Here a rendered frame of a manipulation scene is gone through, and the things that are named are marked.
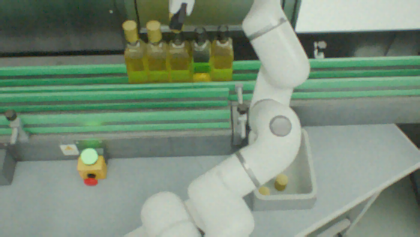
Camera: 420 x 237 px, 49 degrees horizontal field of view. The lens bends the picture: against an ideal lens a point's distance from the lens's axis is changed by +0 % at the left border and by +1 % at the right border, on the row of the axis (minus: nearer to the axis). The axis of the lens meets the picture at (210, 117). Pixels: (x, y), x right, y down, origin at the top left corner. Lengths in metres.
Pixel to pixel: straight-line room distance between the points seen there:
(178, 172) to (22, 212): 0.46
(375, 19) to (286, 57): 0.58
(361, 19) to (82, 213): 0.97
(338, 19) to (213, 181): 0.68
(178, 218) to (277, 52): 0.38
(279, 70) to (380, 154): 0.68
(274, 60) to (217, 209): 0.31
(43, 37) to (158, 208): 0.76
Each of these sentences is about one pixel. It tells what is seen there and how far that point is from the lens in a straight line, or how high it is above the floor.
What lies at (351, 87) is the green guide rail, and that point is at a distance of 1.40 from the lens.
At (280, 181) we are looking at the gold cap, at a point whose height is 0.81.
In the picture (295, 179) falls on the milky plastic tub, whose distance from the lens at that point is 1.39.
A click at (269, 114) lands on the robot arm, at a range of 0.90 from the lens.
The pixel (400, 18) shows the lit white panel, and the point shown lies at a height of 1.04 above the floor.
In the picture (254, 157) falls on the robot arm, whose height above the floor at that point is 1.20.
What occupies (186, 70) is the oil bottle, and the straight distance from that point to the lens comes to 1.27.
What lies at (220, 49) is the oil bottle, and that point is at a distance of 1.22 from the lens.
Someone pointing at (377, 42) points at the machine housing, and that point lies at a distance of 1.58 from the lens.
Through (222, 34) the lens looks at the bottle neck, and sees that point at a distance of 1.19.
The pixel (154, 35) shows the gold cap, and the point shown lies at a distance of 1.18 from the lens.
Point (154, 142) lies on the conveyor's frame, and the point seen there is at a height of 0.84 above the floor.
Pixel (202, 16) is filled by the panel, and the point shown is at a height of 1.06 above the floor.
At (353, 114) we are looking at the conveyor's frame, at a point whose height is 0.82.
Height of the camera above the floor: 2.01
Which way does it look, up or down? 57 degrees down
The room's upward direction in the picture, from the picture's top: straight up
